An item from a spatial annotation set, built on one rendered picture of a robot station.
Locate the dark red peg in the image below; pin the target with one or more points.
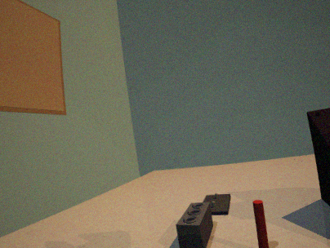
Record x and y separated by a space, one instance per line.
260 224

